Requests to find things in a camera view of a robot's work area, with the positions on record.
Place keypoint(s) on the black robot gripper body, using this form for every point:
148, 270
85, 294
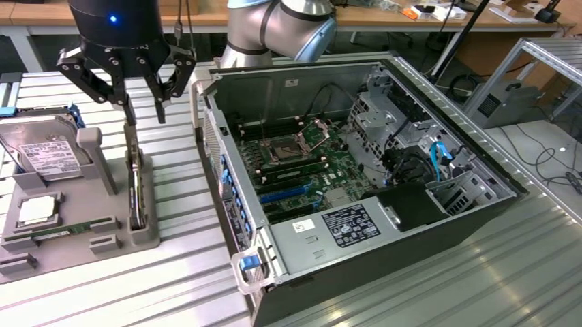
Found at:
117, 30

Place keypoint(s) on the GPU graphics card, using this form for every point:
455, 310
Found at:
134, 190

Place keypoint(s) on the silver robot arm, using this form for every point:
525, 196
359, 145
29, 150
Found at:
291, 30

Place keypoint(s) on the blue disk caddy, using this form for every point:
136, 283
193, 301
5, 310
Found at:
74, 116

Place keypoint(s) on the wooden top desk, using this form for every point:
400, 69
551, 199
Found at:
36, 13
483, 20

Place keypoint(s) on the silver hard disk drive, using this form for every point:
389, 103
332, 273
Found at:
42, 153

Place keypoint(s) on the CPU socket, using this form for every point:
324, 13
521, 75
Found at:
285, 150

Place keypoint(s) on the metal socket cover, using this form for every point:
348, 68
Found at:
315, 133

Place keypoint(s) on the dark RAM stick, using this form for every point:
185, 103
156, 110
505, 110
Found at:
291, 173

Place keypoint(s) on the silver CPU chip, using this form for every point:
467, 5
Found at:
38, 209

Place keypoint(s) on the grey parts rack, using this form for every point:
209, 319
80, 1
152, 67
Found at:
77, 218

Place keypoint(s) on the blue expansion slot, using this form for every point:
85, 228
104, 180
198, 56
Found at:
284, 194

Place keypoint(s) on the silver drive cage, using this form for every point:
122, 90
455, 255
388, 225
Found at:
368, 119

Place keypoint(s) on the green RAM stick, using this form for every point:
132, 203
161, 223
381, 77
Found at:
58, 232

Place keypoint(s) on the green motherboard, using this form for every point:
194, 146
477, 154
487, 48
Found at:
336, 170

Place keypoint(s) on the silver chipset heatsink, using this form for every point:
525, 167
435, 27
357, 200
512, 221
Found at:
336, 197

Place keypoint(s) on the orange white small box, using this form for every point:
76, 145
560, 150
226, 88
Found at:
415, 13

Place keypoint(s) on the grey power supply unit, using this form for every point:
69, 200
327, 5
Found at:
308, 245

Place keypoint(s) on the blue case latch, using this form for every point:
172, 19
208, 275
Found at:
249, 264

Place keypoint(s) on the black tripod pole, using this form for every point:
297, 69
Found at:
459, 37

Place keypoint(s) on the large brown cardboard panel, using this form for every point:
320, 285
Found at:
485, 51

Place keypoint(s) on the black open PC case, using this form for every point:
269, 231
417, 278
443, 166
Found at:
408, 245

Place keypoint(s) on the silver disk bay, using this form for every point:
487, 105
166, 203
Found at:
459, 201

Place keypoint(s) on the grey metal box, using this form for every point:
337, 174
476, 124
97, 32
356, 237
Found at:
508, 105

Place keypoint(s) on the white booklet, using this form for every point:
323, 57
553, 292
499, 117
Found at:
513, 15

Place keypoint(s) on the black desk device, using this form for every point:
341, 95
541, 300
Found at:
544, 15

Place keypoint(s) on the aluminium profile frame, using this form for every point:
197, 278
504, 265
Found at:
551, 56

